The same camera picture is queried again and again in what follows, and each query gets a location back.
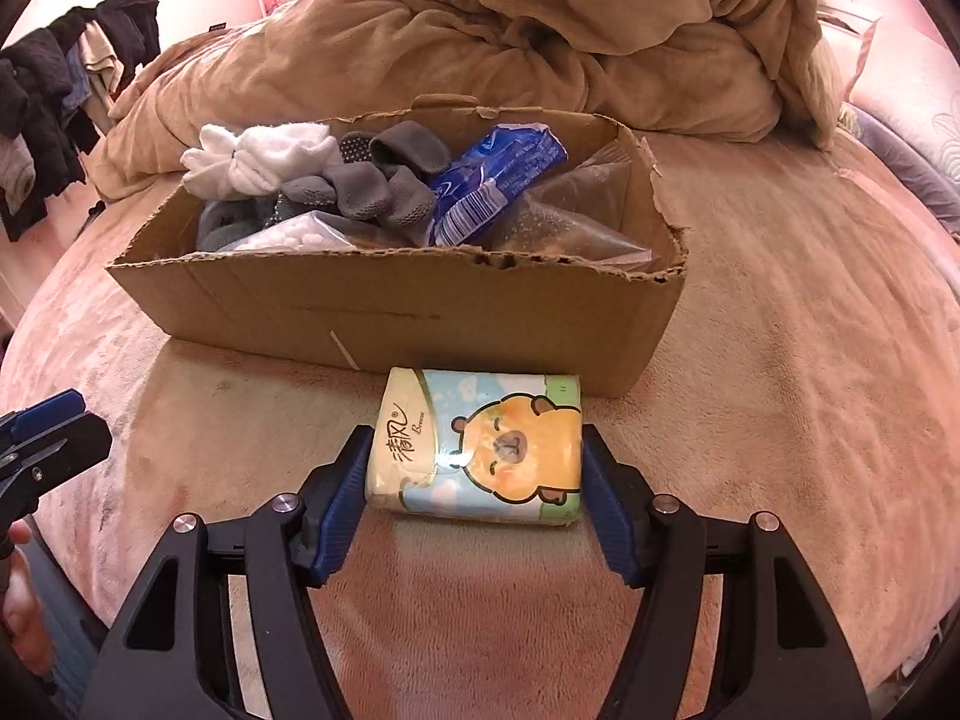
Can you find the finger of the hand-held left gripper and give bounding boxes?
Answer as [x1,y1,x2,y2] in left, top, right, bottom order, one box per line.
[0,388,85,445]
[0,412,113,500]

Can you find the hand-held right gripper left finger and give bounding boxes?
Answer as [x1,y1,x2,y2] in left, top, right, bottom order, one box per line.
[94,426,374,720]

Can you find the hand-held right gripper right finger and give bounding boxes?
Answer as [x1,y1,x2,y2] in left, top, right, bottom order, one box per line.
[581,424,871,720]

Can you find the cartoon bear tissue pack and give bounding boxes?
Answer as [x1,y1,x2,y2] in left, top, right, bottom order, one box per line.
[365,366,586,530]

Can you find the cardboard box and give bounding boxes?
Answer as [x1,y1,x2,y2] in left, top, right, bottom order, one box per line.
[105,96,689,398]

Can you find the blue grey sock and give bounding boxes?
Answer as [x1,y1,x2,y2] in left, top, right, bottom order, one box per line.
[196,193,282,253]

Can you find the clear bag of cotton swabs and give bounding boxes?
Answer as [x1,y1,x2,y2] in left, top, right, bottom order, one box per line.
[225,211,361,254]

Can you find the clear snack bag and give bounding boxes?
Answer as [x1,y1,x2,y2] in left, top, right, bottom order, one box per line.
[486,142,657,272]

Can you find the white sock bundle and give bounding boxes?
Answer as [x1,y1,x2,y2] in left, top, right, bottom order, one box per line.
[180,122,342,201]

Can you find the blue plastic packet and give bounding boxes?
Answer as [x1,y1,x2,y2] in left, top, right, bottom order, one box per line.
[430,124,577,247]

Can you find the dark grey dotted sock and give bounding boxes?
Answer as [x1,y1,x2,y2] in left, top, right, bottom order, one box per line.
[337,118,453,182]

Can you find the person's left hand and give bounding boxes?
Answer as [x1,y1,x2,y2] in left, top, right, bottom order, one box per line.
[0,521,53,676]

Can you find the hanging dark clothes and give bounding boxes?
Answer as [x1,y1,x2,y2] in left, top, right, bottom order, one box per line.
[0,0,163,242]

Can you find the purple pillow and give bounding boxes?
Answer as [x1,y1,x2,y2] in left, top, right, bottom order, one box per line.
[853,114,960,232]

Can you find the brown fleece blanket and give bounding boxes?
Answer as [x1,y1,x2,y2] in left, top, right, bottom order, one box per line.
[88,0,857,201]

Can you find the floral cream pillow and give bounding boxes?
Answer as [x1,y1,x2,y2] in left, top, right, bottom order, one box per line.
[846,13,960,182]

